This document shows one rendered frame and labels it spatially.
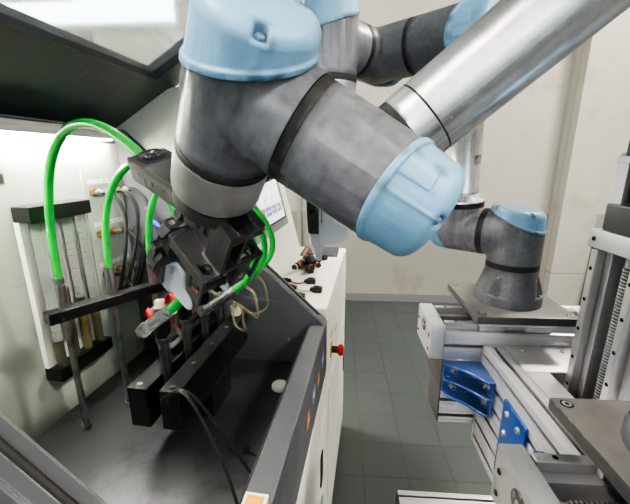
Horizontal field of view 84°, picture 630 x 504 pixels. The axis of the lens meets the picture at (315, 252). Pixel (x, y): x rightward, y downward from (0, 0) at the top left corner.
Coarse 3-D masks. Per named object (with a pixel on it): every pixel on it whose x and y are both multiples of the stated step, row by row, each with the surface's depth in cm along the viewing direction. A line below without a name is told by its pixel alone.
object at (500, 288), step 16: (496, 272) 83; (512, 272) 80; (528, 272) 80; (480, 288) 86; (496, 288) 83; (512, 288) 80; (528, 288) 80; (496, 304) 82; (512, 304) 80; (528, 304) 80
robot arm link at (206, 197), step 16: (176, 160) 26; (176, 176) 27; (192, 176) 25; (176, 192) 28; (192, 192) 26; (208, 192) 26; (224, 192) 26; (240, 192) 26; (256, 192) 28; (192, 208) 28; (208, 208) 27; (224, 208) 27; (240, 208) 28
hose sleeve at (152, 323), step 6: (162, 312) 48; (168, 312) 48; (150, 318) 50; (156, 318) 49; (162, 318) 49; (168, 318) 49; (144, 324) 51; (150, 324) 50; (156, 324) 50; (144, 330) 52; (150, 330) 51
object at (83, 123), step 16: (64, 128) 52; (80, 128) 50; (96, 128) 47; (112, 128) 46; (128, 144) 45; (48, 160) 56; (48, 176) 58; (48, 192) 59; (48, 208) 60; (48, 224) 61; (48, 240) 62; (176, 304) 46
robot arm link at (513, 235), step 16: (496, 208) 82; (512, 208) 80; (528, 208) 82; (480, 224) 84; (496, 224) 81; (512, 224) 78; (528, 224) 77; (544, 224) 78; (480, 240) 84; (496, 240) 81; (512, 240) 79; (528, 240) 78; (496, 256) 82; (512, 256) 80; (528, 256) 79
